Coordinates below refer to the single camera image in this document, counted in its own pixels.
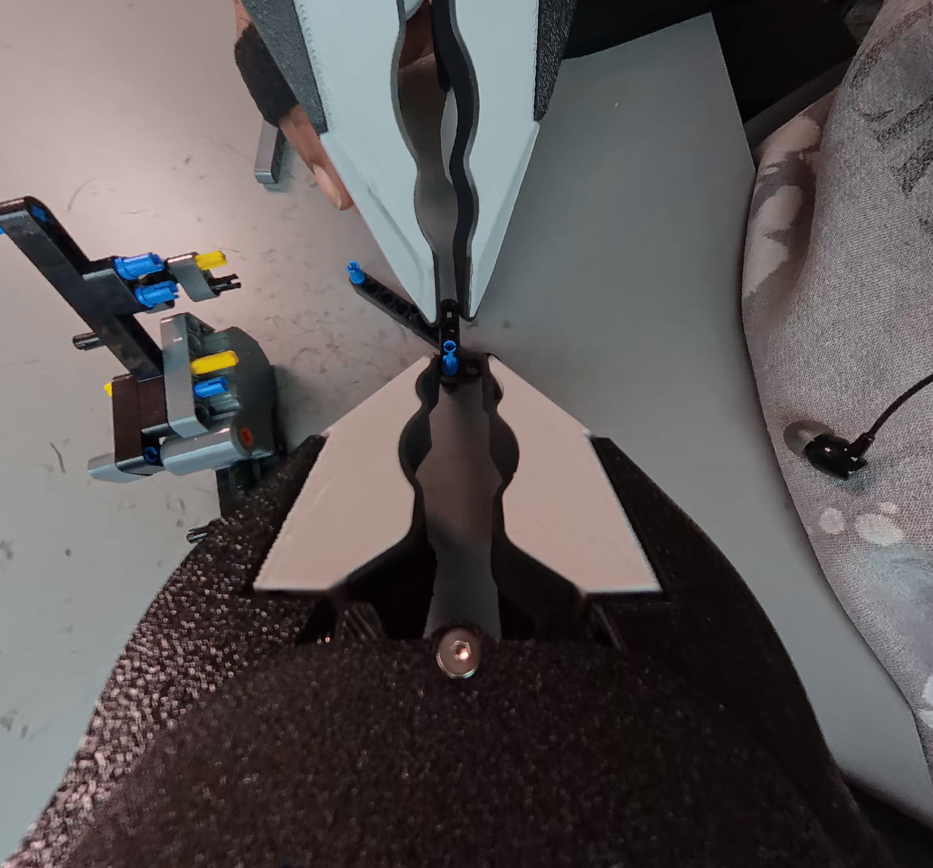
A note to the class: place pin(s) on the black holed building beam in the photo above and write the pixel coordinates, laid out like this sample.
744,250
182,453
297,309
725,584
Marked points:
393,307

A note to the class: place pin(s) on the grey printed sweatshirt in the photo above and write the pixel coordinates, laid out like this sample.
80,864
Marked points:
838,263

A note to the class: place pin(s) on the grey building beam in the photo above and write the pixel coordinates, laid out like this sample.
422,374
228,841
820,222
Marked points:
266,154

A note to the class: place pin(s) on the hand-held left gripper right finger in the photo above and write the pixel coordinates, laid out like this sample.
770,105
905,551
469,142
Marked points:
576,504

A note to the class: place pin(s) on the blue building pin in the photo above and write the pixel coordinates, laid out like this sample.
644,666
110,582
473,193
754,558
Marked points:
356,272
449,356

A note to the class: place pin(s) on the person's right hand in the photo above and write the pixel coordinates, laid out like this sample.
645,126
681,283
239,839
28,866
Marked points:
321,161

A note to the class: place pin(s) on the grey black building-brick assembly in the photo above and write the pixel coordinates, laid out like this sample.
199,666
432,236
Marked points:
219,387

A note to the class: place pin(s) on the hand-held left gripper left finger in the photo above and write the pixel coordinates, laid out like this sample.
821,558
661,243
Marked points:
342,504

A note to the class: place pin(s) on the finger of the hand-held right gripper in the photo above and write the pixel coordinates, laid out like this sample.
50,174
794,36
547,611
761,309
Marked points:
503,117
357,103

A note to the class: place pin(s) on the black clip microphone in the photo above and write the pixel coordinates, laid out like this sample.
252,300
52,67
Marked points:
831,453

